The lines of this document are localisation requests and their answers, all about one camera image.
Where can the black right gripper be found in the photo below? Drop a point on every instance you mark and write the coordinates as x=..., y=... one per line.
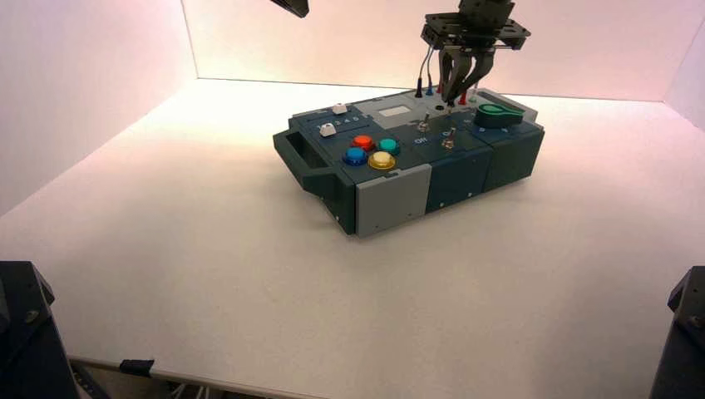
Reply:
x=473, y=30

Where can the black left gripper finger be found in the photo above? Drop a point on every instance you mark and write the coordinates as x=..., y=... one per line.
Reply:
x=292, y=5

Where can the green rotary knob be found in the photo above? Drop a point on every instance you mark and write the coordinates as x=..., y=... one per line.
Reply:
x=491, y=116

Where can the teal round push button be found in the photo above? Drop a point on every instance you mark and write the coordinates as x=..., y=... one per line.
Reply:
x=389, y=146

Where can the small white slider knob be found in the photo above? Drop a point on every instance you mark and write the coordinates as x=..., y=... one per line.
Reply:
x=340, y=108

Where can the yellow round push button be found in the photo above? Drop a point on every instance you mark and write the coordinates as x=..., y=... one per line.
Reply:
x=381, y=160

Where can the red round push button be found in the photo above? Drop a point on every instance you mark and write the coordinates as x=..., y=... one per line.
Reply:
x=363, y=142

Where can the large white slider knob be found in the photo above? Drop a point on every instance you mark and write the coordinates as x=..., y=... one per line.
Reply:
x=327, y=129

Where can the dark teal grey control box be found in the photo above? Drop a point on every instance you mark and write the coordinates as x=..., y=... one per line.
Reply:
x=396, y=193

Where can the blue round push button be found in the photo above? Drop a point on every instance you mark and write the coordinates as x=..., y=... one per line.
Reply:
x=354, y=157

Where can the black table edge clamp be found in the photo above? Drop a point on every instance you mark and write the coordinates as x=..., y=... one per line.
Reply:
x=136, y=367

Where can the metal toggle switch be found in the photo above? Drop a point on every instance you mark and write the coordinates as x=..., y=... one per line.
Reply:
x=448, y=141
x=423, y=123

